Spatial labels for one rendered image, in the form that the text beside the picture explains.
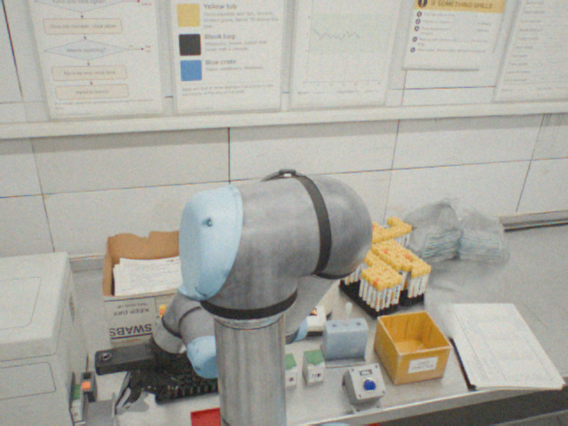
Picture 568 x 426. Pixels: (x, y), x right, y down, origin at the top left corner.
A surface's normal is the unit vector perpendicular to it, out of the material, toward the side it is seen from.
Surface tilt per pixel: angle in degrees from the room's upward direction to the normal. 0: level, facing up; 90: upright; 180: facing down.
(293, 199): 26
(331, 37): 93
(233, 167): 90
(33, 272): 0
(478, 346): 0
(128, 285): 0
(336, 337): 90
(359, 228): 75
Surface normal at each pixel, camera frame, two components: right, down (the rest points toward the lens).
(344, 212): 0.53, -0.22
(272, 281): 0.56, 0.29
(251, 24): 0.25, 0.54
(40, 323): 0.04, -0.87
